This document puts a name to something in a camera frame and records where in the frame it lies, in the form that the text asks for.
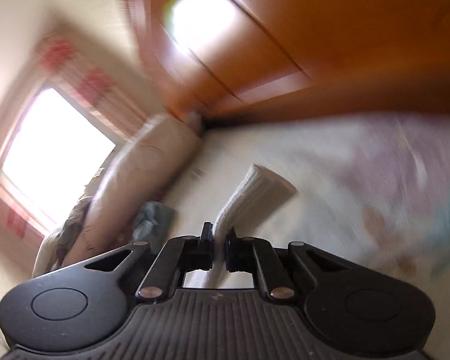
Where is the window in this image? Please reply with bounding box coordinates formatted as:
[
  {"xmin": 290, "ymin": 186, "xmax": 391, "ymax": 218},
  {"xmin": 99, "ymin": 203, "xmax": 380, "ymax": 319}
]
[{"xmin": 1, "ymin": 86, "xmax": 120, "ymax": 230}]

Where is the wooden headboard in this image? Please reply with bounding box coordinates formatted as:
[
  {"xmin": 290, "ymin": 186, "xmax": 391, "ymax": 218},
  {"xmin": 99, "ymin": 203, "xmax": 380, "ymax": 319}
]
[{"xmin": 125, "ymin": 0, "xmax": 450, "ymax": 126}]

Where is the blue baseball cap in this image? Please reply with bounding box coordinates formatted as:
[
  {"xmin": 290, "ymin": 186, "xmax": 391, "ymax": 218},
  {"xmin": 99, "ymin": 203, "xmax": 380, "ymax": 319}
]
[{"xmin": 132, "ymin": 202, "xmax": 176, "ymax": 253}]

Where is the pink floral curtain left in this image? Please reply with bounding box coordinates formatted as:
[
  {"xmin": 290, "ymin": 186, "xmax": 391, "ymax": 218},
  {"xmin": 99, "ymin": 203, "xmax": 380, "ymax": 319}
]
[{"xmin": 0, "ymin": 184, "xmax": 44, "ymax": 244}]

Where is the pink floral curtain right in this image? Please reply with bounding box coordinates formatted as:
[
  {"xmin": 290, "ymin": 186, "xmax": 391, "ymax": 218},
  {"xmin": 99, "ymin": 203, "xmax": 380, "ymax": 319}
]
[{"xmin": 36, "ymin": 33, "xmax": 165, "ymax": 139}]

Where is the pink floral curtain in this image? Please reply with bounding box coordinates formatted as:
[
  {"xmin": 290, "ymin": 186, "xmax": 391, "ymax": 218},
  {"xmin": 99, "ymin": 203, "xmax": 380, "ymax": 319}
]
[
  {"xmin": 0, "ymin": 184, "xmax": 44, "ymax": 244},
  {"xmin": 36, "ymin": 33, "xmax": 165, "ymax": 139}
]

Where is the pink and white sweater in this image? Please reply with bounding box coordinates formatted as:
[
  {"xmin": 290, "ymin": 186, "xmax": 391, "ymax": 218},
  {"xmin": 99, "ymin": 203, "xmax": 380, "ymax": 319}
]
[{"xmin": 197, "ymin": 164, "xmax": 297, "ymax": 289}]

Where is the pink floral folded quilt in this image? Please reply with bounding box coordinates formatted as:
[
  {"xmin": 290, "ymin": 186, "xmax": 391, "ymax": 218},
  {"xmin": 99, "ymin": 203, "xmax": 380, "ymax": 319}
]
[{"xmin": 33, "ymin": 114, "xmax": 204, "ymax": 275}]

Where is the grey pillow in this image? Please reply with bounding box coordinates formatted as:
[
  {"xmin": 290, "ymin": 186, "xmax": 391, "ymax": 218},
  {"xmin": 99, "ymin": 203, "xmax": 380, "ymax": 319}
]
[{"xmin": 55, "ymin": 195, "xmax": 92, "ymax": 268}]

